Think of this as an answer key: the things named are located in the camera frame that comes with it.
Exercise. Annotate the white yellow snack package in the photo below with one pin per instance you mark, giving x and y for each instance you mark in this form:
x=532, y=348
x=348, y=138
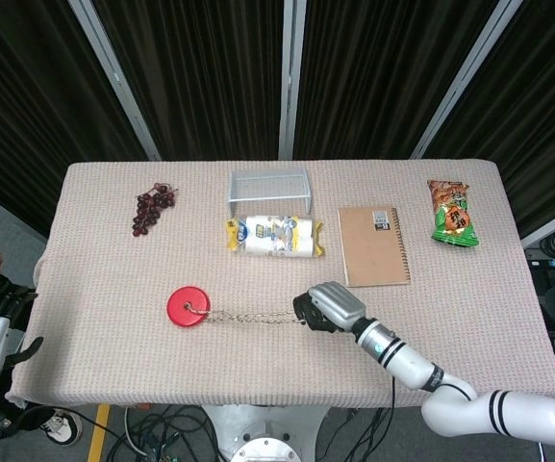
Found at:
x=274, y=236

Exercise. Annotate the grey metal frame post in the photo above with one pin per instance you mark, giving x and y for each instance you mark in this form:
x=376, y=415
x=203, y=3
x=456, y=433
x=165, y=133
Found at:
x=553, y=226
x=113, y=79
x=464, y=79
x=290, y=79

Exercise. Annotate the dark red grape bunch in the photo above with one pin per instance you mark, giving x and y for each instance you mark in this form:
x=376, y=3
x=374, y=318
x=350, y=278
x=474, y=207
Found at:
x=151, y=210

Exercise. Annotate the green orange snack bag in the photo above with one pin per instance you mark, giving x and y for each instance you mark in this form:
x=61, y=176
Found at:
x=451, y=214

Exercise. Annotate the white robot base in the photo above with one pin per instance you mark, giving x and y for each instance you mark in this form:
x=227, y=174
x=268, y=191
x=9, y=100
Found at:
x=262, y=433

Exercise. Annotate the red disc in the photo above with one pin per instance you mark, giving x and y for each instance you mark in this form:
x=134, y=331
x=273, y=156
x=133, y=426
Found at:
x=189, y=307

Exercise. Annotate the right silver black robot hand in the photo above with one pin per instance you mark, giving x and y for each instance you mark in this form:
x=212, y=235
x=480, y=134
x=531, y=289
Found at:
x=330, y=305

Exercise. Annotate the white black sneaker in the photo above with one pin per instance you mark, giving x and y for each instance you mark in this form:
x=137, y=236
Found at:
x=60, y=426

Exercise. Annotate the brown spiral notebook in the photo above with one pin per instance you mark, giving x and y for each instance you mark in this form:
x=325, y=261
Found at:
x=374, y=248

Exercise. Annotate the beige knitted tablecloth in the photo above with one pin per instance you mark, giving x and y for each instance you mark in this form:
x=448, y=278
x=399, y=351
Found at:
x=277, y=361

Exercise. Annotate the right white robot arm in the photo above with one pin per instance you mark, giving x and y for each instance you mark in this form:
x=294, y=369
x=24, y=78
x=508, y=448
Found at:
x=450, y=385

